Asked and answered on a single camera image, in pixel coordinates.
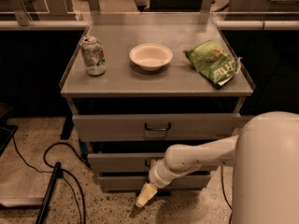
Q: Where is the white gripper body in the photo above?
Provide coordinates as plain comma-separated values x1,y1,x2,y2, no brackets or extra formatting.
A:
149,159,175,189

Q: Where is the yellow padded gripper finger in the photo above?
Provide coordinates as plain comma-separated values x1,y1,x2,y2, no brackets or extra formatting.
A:
135,183,157,208

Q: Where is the grey drawer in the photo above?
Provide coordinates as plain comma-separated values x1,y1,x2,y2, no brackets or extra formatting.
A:
73,113,241,142
98,174,211,192
88,152,164,173

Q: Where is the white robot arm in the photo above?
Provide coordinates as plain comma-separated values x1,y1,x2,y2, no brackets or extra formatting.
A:
136,112,299,224

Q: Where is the grey bottom drawer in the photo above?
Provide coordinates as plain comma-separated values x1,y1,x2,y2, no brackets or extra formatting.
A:
98,174,211,192

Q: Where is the grey top drawer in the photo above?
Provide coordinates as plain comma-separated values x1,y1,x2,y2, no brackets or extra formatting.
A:
73,113,241,142

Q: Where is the grey metal drawer cabinet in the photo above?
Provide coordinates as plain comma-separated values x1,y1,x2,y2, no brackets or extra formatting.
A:
62,13,253,179

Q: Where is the black power strip bar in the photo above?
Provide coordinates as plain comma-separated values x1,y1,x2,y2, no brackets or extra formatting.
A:
36,162,63,224

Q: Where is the white paper bowl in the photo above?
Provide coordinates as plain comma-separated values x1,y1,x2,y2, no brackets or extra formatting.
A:
129,43,173,71

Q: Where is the green chip bag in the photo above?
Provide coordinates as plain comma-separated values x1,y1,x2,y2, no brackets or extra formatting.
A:
184,40,241,89

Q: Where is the crushed white soda can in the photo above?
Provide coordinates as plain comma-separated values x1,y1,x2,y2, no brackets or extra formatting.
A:
79,35,106,76

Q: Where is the dark object at left edge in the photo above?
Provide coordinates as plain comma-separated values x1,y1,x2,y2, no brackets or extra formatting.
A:
0,102,19,157

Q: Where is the black floor cable right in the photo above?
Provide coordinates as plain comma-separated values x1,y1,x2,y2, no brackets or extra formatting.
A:
220,165,234,224

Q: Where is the black floor cable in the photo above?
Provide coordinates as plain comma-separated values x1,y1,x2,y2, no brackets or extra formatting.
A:
0,126,92,224
220,165,234,224

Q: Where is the black floor cable left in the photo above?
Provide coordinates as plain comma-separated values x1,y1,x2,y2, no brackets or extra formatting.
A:
0,126,92,224

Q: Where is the white horizontal rail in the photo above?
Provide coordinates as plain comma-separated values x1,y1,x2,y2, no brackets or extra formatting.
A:
0,20,299,31

